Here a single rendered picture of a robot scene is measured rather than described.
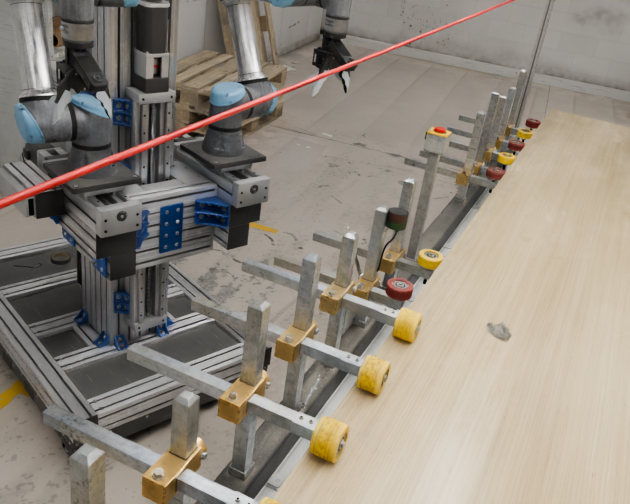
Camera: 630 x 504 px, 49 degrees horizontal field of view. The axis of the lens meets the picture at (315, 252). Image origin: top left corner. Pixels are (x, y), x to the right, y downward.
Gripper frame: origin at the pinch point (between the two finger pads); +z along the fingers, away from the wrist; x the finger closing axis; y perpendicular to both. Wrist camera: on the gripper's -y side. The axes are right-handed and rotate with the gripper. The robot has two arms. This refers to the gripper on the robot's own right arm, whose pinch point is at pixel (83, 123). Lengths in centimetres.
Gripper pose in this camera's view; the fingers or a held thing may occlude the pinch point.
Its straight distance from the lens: 186.4
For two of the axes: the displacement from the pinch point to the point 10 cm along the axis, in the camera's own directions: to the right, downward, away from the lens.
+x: -7.5, 2.2, -6.3
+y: -6.5, -4.3, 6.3
